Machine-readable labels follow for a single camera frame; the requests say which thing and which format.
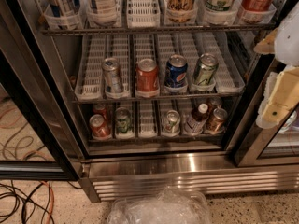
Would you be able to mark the green can shelf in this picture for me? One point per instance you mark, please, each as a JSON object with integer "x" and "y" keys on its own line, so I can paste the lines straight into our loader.
{"x": 123, "y": 120}
{"x": 205, "y": 69}

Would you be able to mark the red soda can middle shelf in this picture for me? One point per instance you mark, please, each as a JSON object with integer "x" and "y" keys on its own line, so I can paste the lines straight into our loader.
{"x": 147, "y": 75}

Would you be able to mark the sliding glass door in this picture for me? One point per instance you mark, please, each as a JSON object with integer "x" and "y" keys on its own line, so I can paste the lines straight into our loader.
{"x": 39, "y": 133}
{"x": 256, "y": 146}

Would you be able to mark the stainless steel display fridge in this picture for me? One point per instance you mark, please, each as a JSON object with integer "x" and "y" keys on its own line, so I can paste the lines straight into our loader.
{"x": 125, "y": 165}

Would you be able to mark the right sliding glass door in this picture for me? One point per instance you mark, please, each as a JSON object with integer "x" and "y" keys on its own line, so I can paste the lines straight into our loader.
{"x": 256, "y": 146}

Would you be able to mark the brown can bottom front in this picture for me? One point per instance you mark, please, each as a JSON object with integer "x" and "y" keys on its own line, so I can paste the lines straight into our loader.
{"x": 215, "y": 122}

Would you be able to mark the brown bottle white cap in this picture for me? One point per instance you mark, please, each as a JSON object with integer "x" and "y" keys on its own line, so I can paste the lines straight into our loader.
{"x": 197, "y": 119}

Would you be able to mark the red can bottom front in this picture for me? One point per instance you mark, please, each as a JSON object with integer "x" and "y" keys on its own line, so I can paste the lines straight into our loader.
{"x": 99, "y": 126}

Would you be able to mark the left sliding glass door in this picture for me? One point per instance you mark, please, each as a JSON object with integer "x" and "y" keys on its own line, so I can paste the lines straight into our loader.
{"x": 39, "y": 133}

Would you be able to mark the empty white tray middle left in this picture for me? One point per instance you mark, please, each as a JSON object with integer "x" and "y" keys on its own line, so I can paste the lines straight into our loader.
{"x": 89, "y": 79}

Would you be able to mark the green can bottom shelf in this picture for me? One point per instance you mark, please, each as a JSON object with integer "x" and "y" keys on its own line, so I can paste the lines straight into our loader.
{"x": 123, "y": 120}

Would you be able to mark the white green can bottom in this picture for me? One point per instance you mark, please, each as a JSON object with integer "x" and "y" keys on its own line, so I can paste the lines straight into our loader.
{"x": 171, "y": 121}

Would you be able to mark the red can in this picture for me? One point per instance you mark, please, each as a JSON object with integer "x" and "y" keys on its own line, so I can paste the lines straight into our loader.
{"x": 101, "y": 109}
{"x": 99, "y": 126}

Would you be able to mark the red can bottom rear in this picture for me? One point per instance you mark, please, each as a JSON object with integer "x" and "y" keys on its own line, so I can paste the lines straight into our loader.
{"x": 101, "y": 109}

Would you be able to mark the blue pepsi can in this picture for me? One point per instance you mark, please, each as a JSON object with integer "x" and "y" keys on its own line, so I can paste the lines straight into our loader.
{"x": 175, "y": 71}

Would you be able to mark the empty white tray shelf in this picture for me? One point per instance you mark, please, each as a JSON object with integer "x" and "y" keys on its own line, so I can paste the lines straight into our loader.
{"x": 147, "y": 126}
{"x": 143, "y": 13}

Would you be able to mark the wire shelf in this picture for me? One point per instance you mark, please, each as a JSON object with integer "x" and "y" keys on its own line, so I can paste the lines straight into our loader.
{"x": 159, "y": 30}
{"x": 157, "y": 97}

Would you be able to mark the clear plastic bag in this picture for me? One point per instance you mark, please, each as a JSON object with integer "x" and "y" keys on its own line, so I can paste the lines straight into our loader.
{"x": 170, "y": 206}

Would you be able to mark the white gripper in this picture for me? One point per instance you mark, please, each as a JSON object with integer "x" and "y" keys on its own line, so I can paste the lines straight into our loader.
{"x": 289, "y": 39}

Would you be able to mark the empty white tray top shelf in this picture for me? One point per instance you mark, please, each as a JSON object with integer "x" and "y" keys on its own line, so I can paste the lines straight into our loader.
{"x": 143, "y": 13}

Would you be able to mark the brown can bottom rear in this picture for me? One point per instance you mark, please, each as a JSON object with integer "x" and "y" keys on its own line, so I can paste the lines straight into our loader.
{"x": 213, "y": 102}

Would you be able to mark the empty white tray bottom shelf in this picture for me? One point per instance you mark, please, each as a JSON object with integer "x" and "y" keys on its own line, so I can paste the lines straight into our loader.
{"x": 147, "y": 126}

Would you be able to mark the brown can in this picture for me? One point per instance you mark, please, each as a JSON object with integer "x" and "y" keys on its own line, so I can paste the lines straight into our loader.
{"x": 213, "y": 102}
{"x": 215, "y": 122}

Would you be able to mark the green can middle shelf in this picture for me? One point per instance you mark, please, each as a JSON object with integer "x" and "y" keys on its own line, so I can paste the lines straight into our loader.
{"x": 205, "y": 69}

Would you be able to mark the silver can middle shelf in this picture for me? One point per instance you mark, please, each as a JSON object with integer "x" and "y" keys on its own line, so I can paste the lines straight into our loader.
{"x": 112, "y": 75}

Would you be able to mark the middle wire shelf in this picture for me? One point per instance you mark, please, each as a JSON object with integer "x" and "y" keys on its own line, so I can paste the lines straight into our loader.
{"x": 157, "y": 97}

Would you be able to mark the top wire shelf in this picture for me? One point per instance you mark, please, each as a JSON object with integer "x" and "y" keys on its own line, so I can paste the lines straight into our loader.
{"x": 159, "y": 30}

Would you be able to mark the gold tall can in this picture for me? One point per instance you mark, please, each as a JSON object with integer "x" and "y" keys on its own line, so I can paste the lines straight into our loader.
{"x": 179, "y": 10}

